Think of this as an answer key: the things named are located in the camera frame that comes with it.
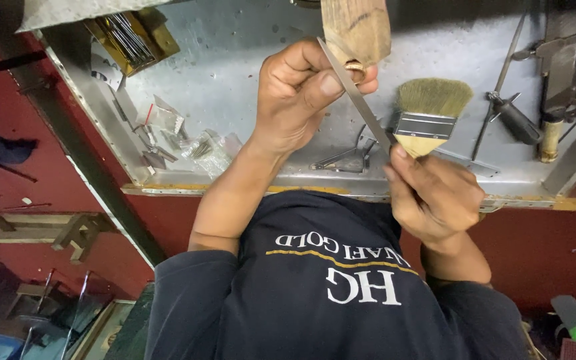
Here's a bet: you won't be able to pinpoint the person's left hand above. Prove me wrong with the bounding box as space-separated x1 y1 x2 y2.
249 38 380 157

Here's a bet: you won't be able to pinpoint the person's right hand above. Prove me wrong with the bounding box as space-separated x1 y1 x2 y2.
382 144 487 247

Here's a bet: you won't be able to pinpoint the metal file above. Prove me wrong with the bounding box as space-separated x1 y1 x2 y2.
316 36 400 152

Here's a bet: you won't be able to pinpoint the gold ring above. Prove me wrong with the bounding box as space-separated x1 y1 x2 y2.
344 60 368 84

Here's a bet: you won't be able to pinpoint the silver metal bench tray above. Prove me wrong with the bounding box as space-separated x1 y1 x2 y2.
17 0 576 212

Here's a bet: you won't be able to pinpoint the metal tweezers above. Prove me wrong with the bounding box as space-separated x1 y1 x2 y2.
310 125 380 175

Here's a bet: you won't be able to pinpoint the flat wooden paint brush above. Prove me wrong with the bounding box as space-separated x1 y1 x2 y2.
390 77 475 160

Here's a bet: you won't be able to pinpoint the crumpled clear plastic bag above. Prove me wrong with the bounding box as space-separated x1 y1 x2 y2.
180 129 244 180

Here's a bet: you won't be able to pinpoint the wooden bench pin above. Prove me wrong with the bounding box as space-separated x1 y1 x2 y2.
320 0 392 69

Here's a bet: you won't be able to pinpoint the small clear plastic bag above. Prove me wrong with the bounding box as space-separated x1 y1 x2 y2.
135 95 189 137

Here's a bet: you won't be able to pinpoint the brass cylinder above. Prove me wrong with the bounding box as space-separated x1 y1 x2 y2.
539 117 565 164

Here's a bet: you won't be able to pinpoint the long thin metal rod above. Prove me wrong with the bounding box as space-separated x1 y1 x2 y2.
470 10 530 162

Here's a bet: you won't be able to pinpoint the person's dark navy shirt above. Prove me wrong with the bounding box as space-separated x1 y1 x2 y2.
144 190 531 360

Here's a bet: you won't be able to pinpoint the yellow box of metal rods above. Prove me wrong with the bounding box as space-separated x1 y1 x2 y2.
84 7 181 78

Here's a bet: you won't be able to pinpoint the white paper label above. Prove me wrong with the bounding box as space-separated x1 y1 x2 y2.
90 40 125 92

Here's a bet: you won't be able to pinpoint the wooden stool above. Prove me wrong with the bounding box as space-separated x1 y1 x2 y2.
0 212 115 265

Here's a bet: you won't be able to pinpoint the dark blue cloth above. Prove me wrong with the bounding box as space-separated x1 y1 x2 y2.
0 128 39 166

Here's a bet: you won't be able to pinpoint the black handled pin vise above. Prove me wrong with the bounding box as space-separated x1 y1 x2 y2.
485 91 544 146

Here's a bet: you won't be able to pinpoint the metal chair frame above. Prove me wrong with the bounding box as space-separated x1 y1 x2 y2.
18 269 94 360

